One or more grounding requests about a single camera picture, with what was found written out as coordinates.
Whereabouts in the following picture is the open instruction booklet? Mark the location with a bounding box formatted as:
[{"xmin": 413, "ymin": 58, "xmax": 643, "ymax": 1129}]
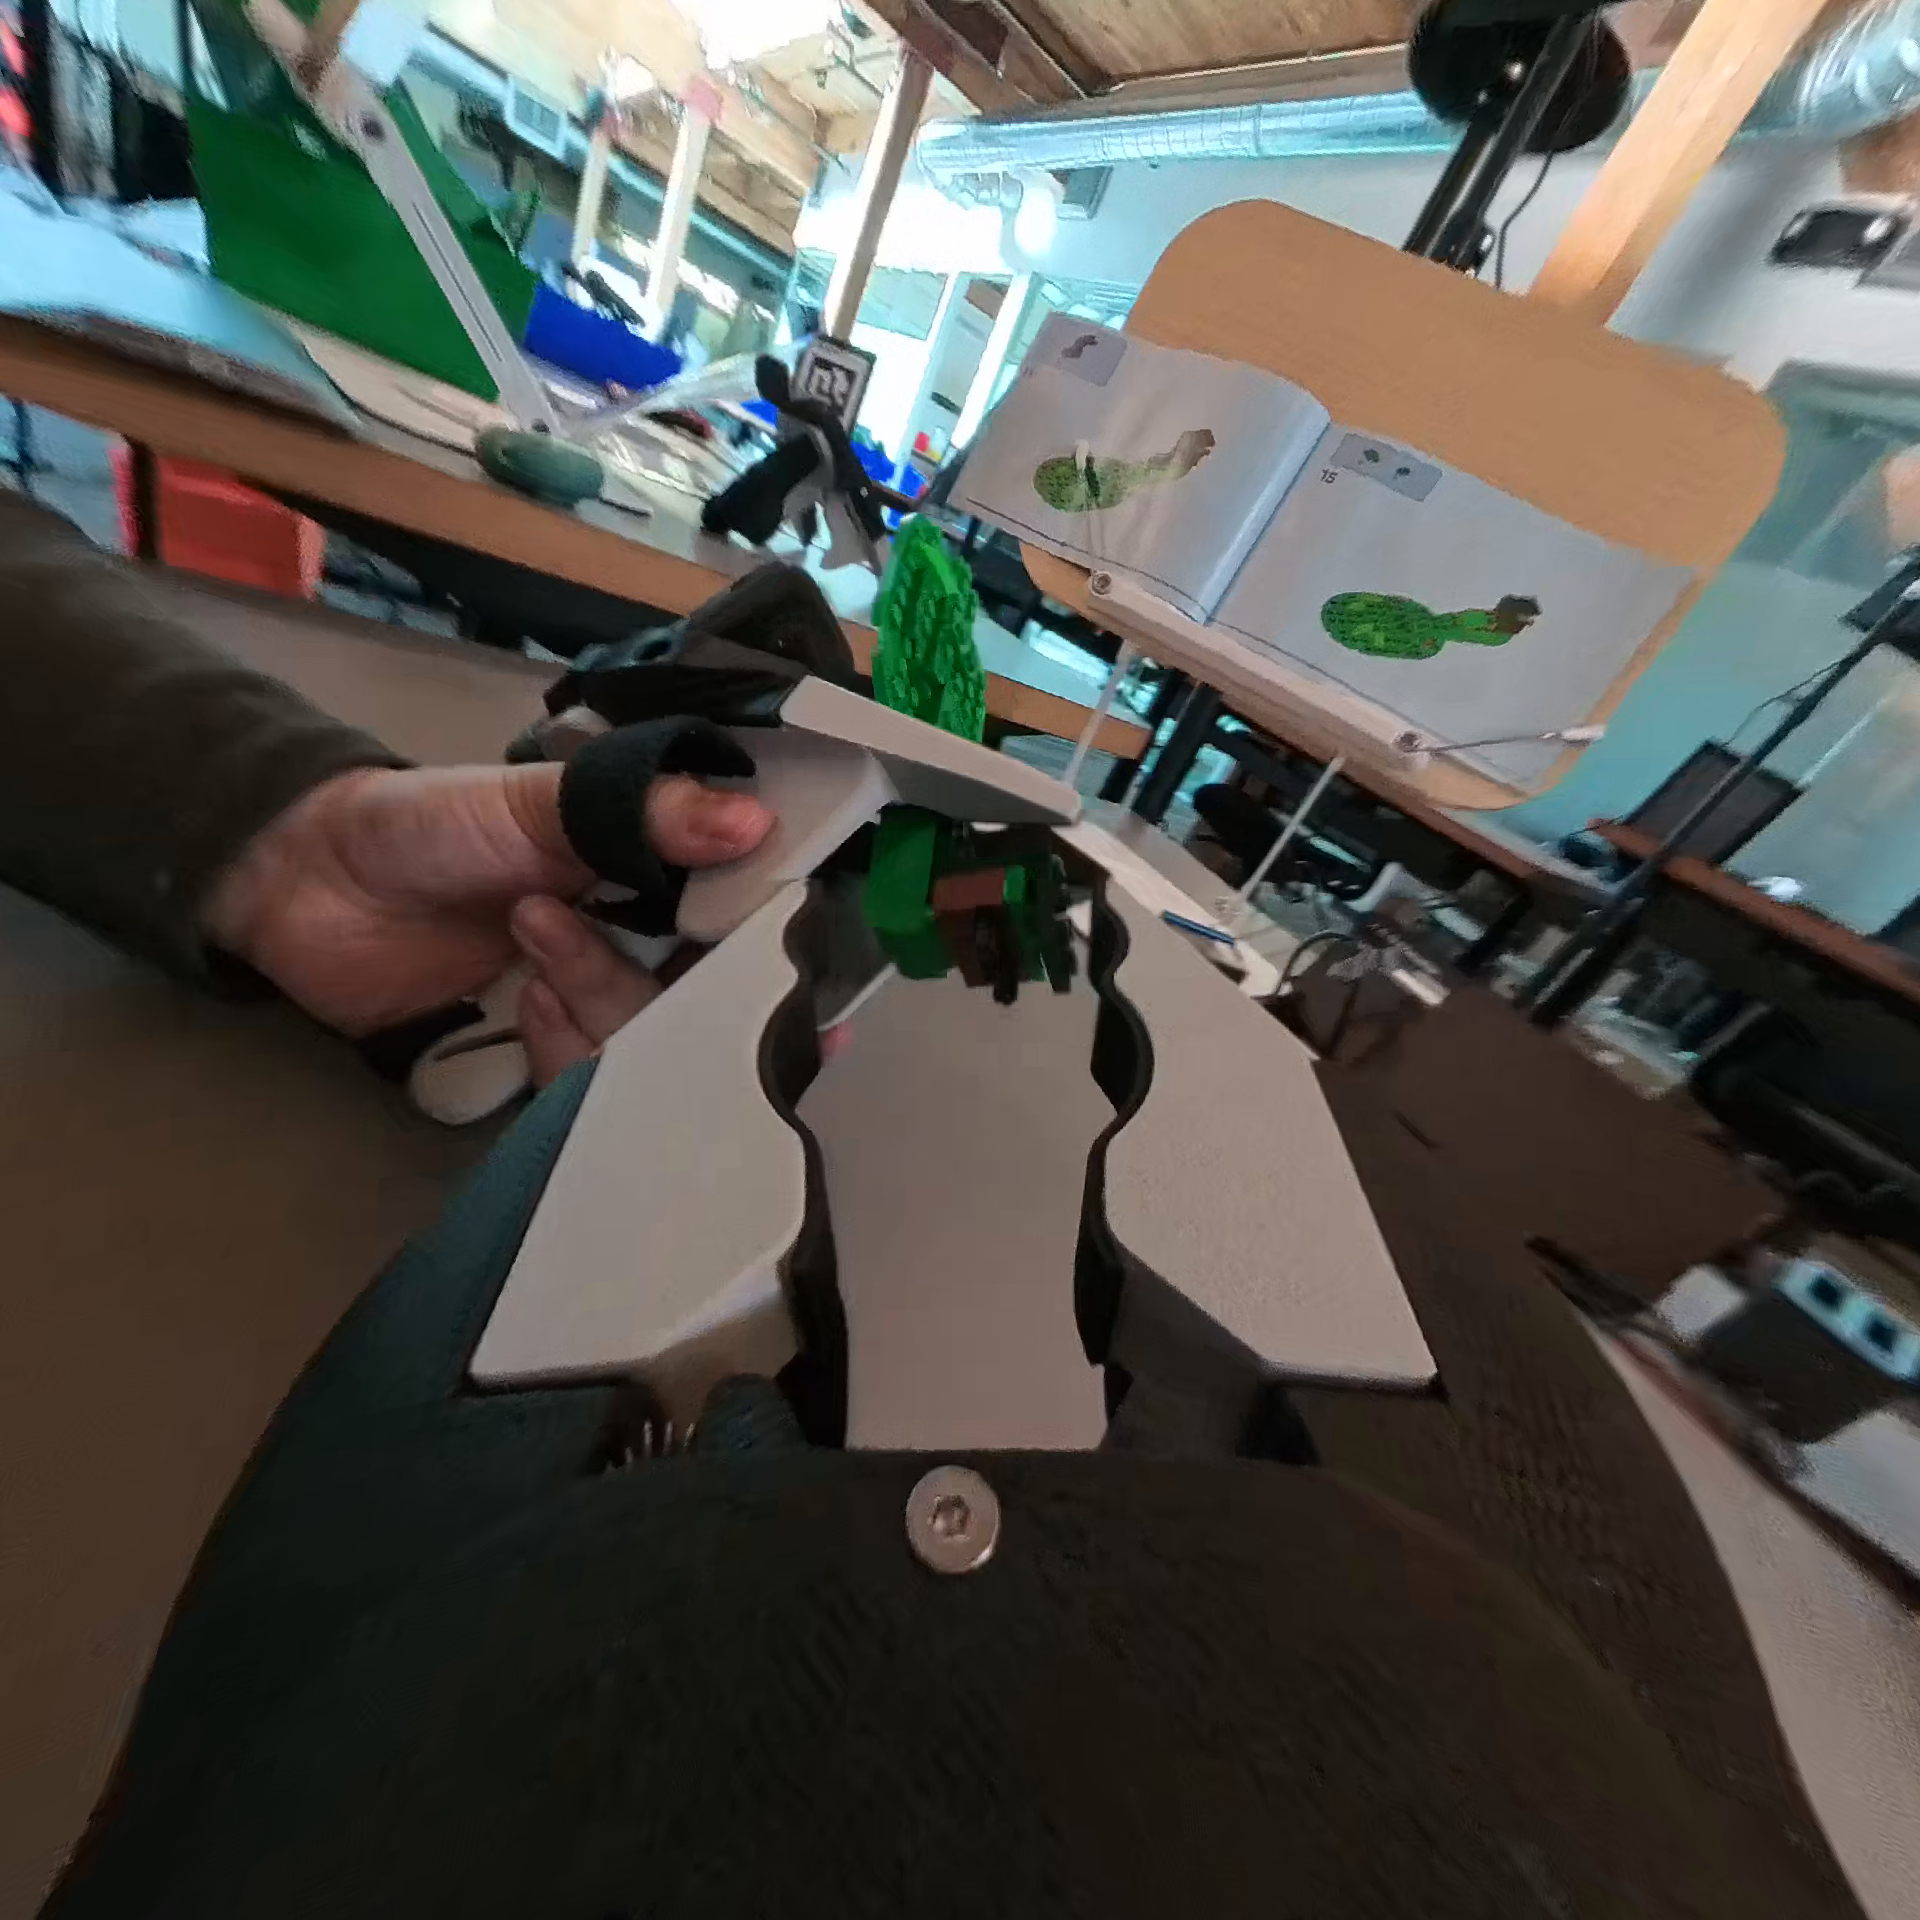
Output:
[{"xmin": 948, "ymin": 311, "xmax": 1701, "ymax": 785}]

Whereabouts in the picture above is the blue bin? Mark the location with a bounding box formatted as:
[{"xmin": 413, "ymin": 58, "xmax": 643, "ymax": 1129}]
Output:
[{"xmin": 527, "ymin": 282, "xmax": 685, "ymax": 394}]

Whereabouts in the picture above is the person's left forearm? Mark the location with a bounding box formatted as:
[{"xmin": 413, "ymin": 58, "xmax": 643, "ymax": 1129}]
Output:
[{"xmin": 0, "ymin": 488, "xmax": 413, "ymax": 1000}]

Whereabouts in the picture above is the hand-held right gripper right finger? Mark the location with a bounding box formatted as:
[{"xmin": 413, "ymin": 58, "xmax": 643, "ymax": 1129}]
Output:
[{"xmin": 1066, "ymin": 840, "xmax": 1439, "ymax": 1446}]

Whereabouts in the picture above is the wooden book stand board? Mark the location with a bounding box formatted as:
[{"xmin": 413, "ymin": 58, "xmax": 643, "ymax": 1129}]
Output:
[{"xmin": 1020, "ymin": 200, "xmax": 1791, "ymax": 817}]

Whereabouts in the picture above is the green brick leaf model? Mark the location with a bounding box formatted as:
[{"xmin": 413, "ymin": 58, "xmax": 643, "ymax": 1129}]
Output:
[{"xmin": 860, "ymin": 515, "xmax": 1085, "ymax": 1010}]

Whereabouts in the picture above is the silver ceiling duct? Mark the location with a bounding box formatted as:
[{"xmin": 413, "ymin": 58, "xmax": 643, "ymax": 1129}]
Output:
[{"xmin": 915, "ymin": 89, "xmax": 1444, "ymax": 202}]

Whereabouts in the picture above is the green panel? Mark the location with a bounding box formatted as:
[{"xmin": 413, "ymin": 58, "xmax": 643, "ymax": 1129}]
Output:
[{"xmin": 192, "ymin": 59, "xmax": 543, "ymax": 400}]

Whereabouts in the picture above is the grey desk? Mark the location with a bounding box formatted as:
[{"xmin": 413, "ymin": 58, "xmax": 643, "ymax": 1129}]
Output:
[{"xmin": 0, "ymin": 562, "xmax": 1322, "ymax": 1920}]

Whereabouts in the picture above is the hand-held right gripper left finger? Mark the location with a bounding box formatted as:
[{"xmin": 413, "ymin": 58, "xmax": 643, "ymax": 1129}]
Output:
[{"xmin": 468, "ymin": 883, "xmax": 852, "ymax": 1446}]

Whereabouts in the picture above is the idle gripper with printed tag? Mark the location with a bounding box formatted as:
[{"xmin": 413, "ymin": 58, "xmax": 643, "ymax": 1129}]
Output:
[{"xmin": 699, "ymin": 343, "xmax": 909, "ymax": 576}]

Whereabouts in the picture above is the wooden table with dark frame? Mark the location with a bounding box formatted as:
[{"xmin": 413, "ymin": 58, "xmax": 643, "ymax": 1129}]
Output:
[{"xmin": 1591, "ymin": 817, "xmax": 1920, "ymax": 1010}]

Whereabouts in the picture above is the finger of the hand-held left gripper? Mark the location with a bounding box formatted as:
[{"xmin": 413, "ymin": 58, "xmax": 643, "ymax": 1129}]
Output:
[
  {"xmin": 816, "ymin": 960, "xmax": 903, "ymax": 1056},
  {"xmin": 778, "ymin": 672, "xmax": 1085, "ymax": 830}
]

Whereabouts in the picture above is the long wooden table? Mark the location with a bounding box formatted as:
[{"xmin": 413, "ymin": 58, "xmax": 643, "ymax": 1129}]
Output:
[{"xmin": 0, "ymin": 307, "xmax": 1156, "ymax": 752}]

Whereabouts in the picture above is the white book stand ledge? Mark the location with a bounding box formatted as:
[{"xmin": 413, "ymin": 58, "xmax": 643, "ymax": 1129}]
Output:
[{"xmin": 1084, "ymin": 567, "xmax": 1427, "ymax": 754}]

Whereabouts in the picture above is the grey-green round pad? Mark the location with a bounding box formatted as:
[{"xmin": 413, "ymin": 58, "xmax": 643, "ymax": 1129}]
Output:
[{"xmin": 475, "ymin": 425, "xmax": 608, "ymax": 510}]

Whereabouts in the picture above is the person's left hand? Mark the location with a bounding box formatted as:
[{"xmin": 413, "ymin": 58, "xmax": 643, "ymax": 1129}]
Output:
[{"xmin": 209, "ymin": 756, "xmax": 781, "ymax": 1086}]

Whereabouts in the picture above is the orange crate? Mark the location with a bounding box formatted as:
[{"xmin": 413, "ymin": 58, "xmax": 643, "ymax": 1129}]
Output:
[{"xmin": 146, "ymin": 456, "xmax": 328, "ymax": 601}]

